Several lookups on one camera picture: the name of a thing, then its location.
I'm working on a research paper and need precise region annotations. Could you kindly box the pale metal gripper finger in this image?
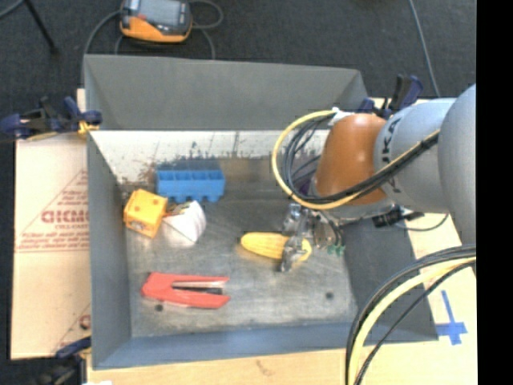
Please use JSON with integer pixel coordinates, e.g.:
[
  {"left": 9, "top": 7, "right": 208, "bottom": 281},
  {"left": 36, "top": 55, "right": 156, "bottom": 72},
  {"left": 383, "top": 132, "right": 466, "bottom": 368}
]
[
  {"left": 281, "top": 203, "right": 303, "bottom": 235},
  {"left": 277, "top": 233, "right": 308, "bottom": 274}
]

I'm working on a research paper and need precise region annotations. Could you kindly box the yellow corn cob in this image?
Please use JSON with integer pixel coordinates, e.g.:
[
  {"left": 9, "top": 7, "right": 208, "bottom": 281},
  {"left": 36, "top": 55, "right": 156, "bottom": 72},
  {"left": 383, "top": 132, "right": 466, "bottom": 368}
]
[{"left": 240, "top": 231, "right": 313, "bottom": 263}]

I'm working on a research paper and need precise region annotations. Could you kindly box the grey metal bin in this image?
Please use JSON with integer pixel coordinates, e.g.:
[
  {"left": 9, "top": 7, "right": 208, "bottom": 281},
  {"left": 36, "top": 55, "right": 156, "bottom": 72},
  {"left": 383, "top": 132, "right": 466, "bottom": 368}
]
[{"left": 82, "top": 54, "right": 440, "bottom": 371}]

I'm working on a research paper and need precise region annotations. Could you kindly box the white ribbed shell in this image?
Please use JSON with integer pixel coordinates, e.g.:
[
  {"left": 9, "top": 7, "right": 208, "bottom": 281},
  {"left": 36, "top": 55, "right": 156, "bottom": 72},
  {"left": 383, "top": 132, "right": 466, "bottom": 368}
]
[{"left": 161, "top": 200, "right": 208, "bottom": 249}]

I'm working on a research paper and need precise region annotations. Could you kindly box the blue plastic compartment tray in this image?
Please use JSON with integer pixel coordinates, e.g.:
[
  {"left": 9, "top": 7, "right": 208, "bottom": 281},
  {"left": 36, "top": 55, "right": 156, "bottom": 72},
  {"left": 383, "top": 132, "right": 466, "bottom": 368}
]
[{"left": 155, "top": 161, "right": 227, "bottom": 205}]

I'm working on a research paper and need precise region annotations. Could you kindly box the red stapler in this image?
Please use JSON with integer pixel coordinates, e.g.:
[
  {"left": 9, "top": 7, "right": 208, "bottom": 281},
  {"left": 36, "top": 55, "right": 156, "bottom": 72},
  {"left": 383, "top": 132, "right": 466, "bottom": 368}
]
[{"left": 139, "top": 271, "right": 232, "bottom": 310}]

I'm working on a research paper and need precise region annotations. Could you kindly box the yellow cube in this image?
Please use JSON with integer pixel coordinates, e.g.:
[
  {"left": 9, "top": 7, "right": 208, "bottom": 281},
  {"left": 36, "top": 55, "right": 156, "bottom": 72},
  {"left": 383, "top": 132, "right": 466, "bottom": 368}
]
[{"left": 123, "top": 188, "right": 169, "bottom": 239}]

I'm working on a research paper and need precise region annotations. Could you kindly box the brown cardboard board red print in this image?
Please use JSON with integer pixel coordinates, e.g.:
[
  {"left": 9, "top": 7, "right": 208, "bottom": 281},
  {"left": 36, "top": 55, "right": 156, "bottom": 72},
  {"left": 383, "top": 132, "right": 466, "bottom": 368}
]
[{"left": 9, "top": 133, "right": 93, "bottom": 361}]

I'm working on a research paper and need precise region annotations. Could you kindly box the black cylinder on white bracket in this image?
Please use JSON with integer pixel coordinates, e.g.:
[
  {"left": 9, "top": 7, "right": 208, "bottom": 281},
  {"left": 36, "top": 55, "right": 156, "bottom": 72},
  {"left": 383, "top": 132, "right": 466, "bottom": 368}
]
[{"left": 370, "top": 206, "right": 426, "bottom": 229}]

